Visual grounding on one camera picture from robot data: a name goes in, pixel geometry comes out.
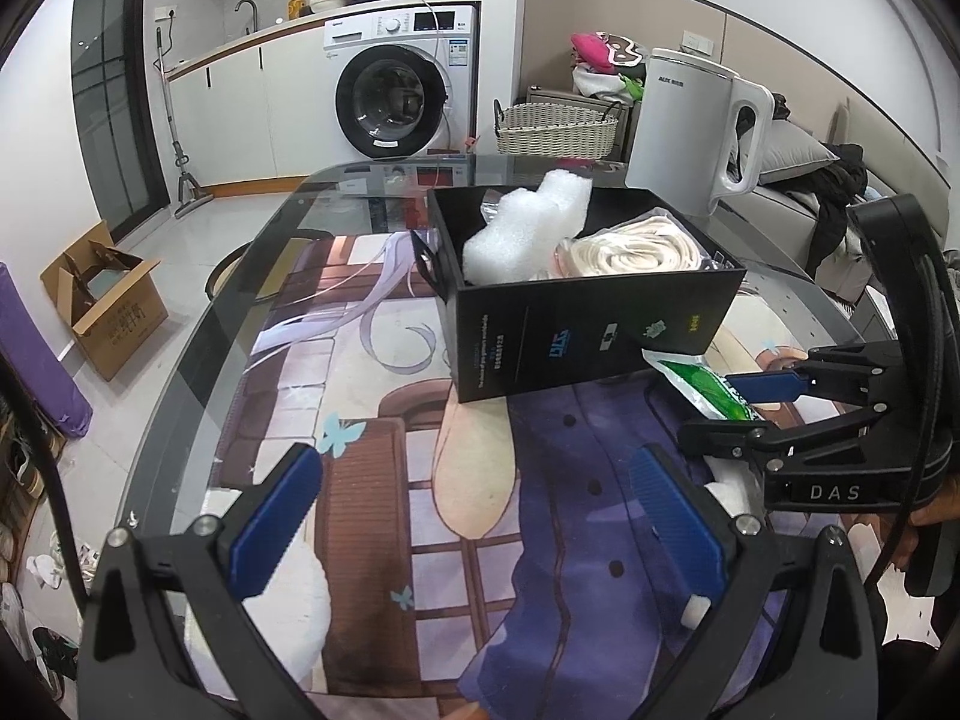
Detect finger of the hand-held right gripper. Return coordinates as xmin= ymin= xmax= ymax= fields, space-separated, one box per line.
xmin=724 ymin=341 xmax=901 ymax=410
xmin=679 ymin=403 xmax=893 ymax=475

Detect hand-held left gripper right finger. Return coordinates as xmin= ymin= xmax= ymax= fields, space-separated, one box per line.
xmin=630 ymin=444 xmax=882 ymax=720

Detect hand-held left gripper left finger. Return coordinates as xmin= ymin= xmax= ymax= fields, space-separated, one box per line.
xmin=79 ymin=444 xmax=326 ymax=720

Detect green and white packet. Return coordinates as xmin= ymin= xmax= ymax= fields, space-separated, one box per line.
xmin=641 ymin=349 xmax=766 ymax=425

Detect black cardboard storage box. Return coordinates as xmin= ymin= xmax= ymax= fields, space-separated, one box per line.
xmin=426 ymin=184 xmax=747 ymax=404

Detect bag of beige cord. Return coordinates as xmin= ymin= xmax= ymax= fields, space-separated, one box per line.
xmin=551 ymin=211 xmax=721 ymax=282

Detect white foam piece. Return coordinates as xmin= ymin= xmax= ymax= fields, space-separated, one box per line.
xmin=461 ymin=169 xmax=593 ymax=287

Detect white fluffy cloth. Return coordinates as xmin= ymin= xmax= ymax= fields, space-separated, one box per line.
xmin=686 ymin=456 xmax=767 ymax=627

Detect black jacket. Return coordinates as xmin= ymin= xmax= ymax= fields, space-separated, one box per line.
xmin=806 ymin=142 xmax=871 ymax=278

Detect grey sofa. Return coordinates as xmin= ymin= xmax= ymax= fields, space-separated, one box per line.
xmin=739 ymin=120 xmax=901 ymax=301

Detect printed table mat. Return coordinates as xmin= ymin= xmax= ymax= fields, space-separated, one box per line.
xmin=180 ymin=229 xmax=923 ymax=720

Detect grey pillow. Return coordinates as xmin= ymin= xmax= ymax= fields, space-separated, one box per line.
xmin=757 ymin=120 xmax=841 ymax=185

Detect brown cardboard box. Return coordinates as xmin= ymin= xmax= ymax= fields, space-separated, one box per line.
xmin=41 ymin=219 xmax=170 ymax=382

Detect white electric kettle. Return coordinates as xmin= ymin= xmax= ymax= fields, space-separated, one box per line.
xmin=625 ymin=47 xmax=773 ymax=218

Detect wicker basket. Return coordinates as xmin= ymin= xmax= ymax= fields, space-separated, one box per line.
xmin=493 ymin=99 xmax=627 ymax=160

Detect pile of colourful clothes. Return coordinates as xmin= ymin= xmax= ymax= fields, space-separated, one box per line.
xmin=570 ymin=31 xmax=650 ymax=100

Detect flat mop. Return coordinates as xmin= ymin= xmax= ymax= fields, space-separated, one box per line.
xmin=154 ymin=26 xmax=215 ymax=220

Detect white counter cabinet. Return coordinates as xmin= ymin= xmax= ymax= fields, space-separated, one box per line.
xmin=165 ymin=11 xmax=338 ymax=200

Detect white washing machine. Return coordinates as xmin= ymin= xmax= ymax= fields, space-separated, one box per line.
xmin=322 ymin=4 xmax=481 ymax=162

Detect dark glass door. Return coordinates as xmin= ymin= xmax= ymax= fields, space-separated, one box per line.
xmin=71 ymin=0 xmax=170 ymax=233

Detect black braided cable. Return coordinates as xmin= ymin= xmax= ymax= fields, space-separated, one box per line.
xmin=862 ymin=217 xmax=952 ymax=601

